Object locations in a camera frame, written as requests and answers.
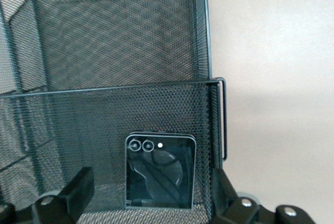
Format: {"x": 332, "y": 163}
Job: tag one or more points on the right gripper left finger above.
{"x": 70, "y": 198}

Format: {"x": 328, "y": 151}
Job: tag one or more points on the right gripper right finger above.
{"x": 224, "y": 203}

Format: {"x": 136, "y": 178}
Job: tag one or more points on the small black flip phone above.
{"x": 161, "y": 177}

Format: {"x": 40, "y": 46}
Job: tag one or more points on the black mesh two-tier tray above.
{"x": 117, "y": 38}

